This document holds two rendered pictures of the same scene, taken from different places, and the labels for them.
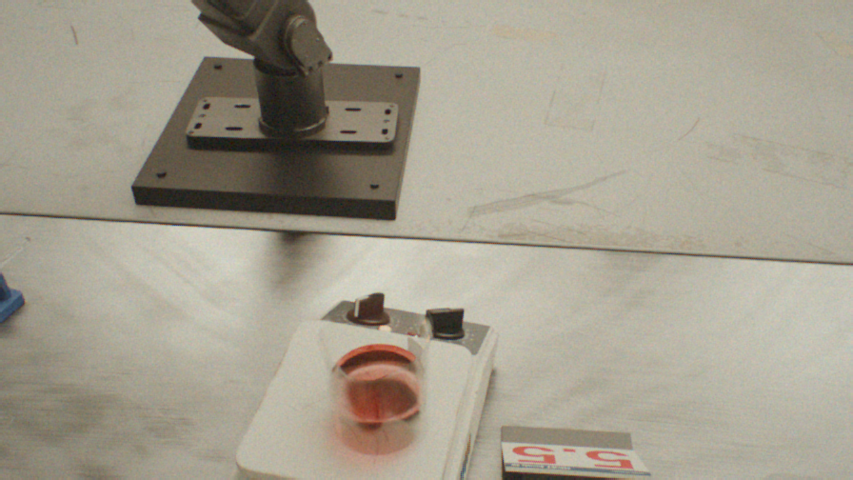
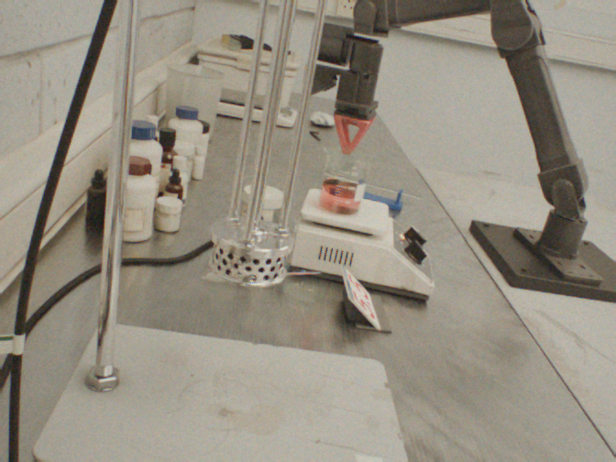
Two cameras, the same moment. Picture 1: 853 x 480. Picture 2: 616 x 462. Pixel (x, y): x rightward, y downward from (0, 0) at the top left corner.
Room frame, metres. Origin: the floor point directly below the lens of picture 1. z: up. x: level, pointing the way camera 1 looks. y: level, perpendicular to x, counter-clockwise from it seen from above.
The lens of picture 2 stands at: (0.14, -0.77, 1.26)
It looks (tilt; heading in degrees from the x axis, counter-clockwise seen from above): 21 degrees down; 79
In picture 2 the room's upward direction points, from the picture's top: 11 degrees clockwise
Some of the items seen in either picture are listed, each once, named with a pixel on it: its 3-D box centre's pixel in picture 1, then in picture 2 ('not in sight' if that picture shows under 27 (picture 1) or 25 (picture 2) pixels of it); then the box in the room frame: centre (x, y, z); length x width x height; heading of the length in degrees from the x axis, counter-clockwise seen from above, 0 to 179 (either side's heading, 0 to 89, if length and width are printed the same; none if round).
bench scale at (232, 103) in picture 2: not in sight; (250, 106); (0.25, 1.00, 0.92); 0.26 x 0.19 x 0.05; 170
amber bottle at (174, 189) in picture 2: not in sight; (173, 192); (0.10, 0.16, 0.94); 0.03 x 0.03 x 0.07
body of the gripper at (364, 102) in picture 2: not in sight; (359, 91); (0.41, 0.38, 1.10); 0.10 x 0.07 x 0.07; 67
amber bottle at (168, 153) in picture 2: not in sight; (164, 161); (0.08, 0.25, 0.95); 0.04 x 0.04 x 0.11
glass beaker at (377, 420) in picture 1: (376, 383); (342, 182); (0.33, 0.03, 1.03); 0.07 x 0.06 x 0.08; 172
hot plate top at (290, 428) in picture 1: (361, 406); (346, 211); (0.34, 0.04, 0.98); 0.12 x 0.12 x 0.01; 76
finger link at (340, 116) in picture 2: not in sight; (352, 128); (0.41, 0.38, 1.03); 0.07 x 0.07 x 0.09; 67
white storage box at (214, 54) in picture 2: not in sight; (249, 71); (0.25, 1.32, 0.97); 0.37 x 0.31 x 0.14; 83
